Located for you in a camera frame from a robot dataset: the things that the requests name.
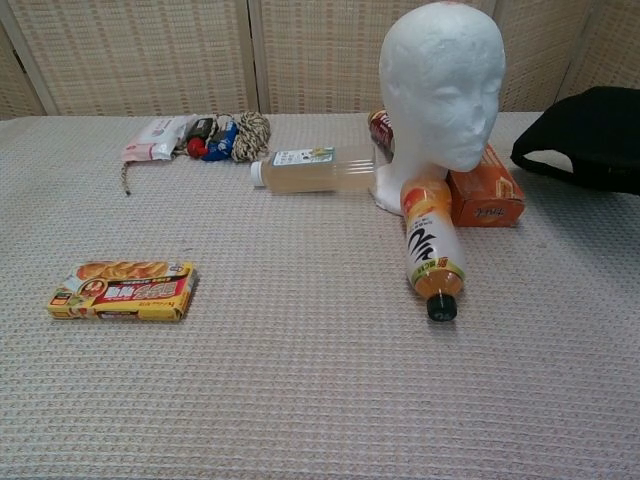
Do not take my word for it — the white foam mannequin head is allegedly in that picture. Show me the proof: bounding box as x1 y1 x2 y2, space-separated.
370 0 507 217

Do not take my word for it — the clear tea bottle white cap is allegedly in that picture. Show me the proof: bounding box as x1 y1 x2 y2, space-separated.
249 146 377 194

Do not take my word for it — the orange juice bottle black cap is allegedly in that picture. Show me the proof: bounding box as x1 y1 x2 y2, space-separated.
400 170 468 322

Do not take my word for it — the beige woven tablecloth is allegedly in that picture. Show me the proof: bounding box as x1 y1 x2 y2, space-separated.
0 111 640 480

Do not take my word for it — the red drink can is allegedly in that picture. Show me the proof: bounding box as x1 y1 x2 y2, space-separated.
368 109 396 164

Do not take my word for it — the blue snack packet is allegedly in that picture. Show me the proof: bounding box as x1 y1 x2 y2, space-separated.
201 121 240 162

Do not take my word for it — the black small pouch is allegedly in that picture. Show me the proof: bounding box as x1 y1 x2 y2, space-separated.
184 116 216 141

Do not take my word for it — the orange cardboard box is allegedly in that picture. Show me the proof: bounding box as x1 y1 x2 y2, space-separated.
445 142 527 229

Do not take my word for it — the pink white wipes pack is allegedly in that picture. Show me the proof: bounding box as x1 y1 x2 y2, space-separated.
121 114 199 163

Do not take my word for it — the yellow curry box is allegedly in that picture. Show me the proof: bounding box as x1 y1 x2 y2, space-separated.
47 259 197 323

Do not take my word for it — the woven folding screen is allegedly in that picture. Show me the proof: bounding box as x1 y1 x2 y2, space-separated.
0 0 640 122

